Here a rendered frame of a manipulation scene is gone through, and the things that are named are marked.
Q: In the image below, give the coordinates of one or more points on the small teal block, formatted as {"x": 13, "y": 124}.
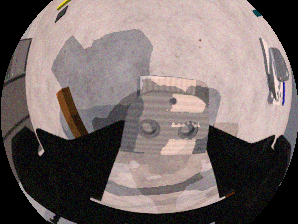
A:
{"x": 256, "y": 13}

